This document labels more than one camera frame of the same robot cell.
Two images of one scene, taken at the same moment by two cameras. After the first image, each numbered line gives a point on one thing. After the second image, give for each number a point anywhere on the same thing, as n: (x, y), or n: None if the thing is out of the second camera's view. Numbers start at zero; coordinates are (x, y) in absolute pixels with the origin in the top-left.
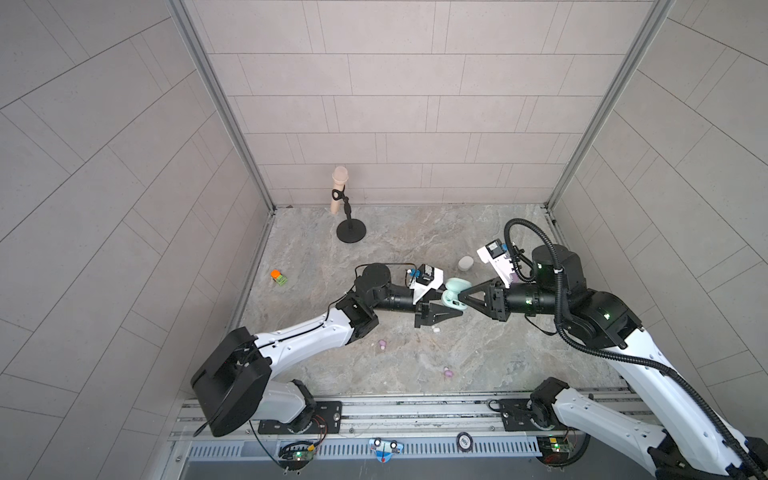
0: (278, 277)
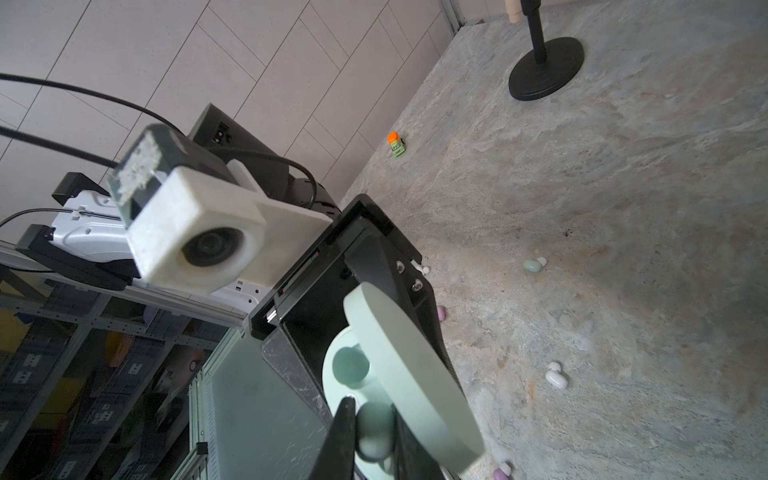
0: (396, 144)
